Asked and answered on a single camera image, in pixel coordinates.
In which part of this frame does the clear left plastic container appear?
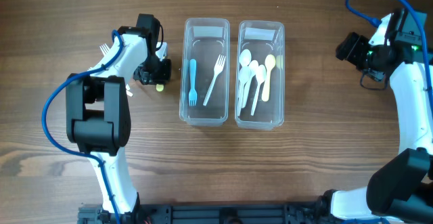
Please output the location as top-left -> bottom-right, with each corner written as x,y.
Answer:
179,18 -> 230,127

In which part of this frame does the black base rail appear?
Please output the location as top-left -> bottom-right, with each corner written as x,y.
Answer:
76,202 -> 334,224

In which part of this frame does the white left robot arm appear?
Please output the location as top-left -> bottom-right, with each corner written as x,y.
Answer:
66,26 -> 170,223

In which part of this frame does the clear right plastic container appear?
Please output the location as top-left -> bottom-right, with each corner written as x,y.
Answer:
235,20 -> 286,130

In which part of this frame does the blue plastic fork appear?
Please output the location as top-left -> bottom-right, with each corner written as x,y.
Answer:
189,59 -> 198,107

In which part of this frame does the white plastic spoon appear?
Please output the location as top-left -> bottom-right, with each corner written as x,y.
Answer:
236,66 -> 251,116
242,60 -> 258,108
250,65 -> 267,116
238,49 -> 252,67

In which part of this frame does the yellow plastic spoon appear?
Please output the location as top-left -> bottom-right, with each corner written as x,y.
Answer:
261,54 -> 276,102

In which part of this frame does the yellow plastic fork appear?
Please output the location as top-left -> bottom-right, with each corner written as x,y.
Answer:
156,85 -> 164,92

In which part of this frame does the clear plastic container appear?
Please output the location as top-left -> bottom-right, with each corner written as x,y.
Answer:
179,18 -> 230,127
235,20 -> 286,130

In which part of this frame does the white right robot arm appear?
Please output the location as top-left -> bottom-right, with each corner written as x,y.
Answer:
326,32 -> 432,223

